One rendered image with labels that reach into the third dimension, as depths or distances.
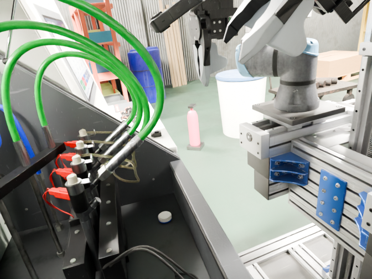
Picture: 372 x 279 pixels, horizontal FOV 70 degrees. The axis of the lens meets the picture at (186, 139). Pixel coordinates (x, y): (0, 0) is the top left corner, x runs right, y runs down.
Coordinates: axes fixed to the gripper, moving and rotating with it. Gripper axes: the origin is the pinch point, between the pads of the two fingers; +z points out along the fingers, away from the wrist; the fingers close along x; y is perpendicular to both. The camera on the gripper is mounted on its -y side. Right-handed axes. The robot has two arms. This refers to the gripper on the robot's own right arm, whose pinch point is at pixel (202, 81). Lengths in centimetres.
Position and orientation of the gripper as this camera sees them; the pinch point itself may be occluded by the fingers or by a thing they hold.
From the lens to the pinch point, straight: 60.3
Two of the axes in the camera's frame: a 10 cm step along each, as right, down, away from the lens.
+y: 9.6, -2.0, 2.1
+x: -2.7, -3.6, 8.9
